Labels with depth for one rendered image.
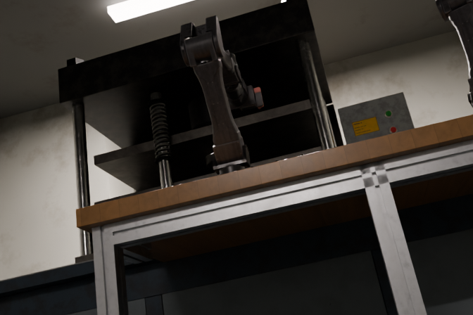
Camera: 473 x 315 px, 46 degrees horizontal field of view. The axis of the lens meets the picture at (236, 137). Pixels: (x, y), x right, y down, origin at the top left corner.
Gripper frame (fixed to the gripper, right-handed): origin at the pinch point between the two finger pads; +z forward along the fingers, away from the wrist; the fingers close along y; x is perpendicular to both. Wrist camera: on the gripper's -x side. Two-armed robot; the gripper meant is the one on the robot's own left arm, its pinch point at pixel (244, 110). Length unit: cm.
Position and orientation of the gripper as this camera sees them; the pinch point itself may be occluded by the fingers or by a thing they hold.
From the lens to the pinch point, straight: 179.1
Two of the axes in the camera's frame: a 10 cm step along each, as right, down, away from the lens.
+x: 1.6, 9.0, -4.0
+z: 2.4, 3.6, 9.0
